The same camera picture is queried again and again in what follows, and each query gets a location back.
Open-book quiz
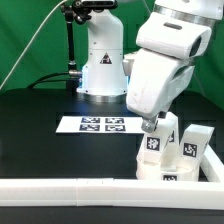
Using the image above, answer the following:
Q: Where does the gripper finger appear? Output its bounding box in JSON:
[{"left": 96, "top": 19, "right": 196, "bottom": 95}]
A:
[{"left": 141, "top": 117, "right": 157, "bottom": 133}]

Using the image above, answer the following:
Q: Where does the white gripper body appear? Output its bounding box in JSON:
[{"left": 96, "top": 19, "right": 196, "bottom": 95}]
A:
[{"left": 126, "top": 49, "right": 194, "bottom": 119}]

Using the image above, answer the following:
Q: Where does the white round stool seat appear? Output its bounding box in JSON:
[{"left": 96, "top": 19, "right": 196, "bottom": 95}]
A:
[{"left": 136, "top": 160, "right": 199, "bottom": 182}]

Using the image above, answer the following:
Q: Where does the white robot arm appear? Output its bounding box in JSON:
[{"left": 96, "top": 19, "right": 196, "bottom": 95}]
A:
[{"left": 79, "top": 0, "right": 224, "bottom": 132}]

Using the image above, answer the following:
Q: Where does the white marker sheet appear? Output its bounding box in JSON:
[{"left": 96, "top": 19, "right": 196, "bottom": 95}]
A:
[{"left": 56, "top": 116, "right": 143, "bottom": 134}]

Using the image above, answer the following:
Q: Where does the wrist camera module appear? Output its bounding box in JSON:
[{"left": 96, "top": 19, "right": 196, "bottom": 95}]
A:
[{"left": 136, "top": 12, "right": 212, "bottom": 60}]

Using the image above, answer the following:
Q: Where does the white L-shaped obstacle frame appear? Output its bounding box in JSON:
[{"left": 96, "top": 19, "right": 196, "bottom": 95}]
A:
[{"left": 0, "top": 148, "right": 224, "bottom": 210}]

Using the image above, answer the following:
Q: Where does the black cable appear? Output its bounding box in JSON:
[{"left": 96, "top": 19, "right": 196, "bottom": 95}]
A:
[{"left": 27, "top": 72, "right": 83, "bottom": 90}]

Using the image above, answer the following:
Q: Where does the white cable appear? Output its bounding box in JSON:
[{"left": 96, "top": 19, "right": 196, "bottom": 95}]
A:
[{"left": 0, "top": 0, "right": 68, "bottom": 91}]

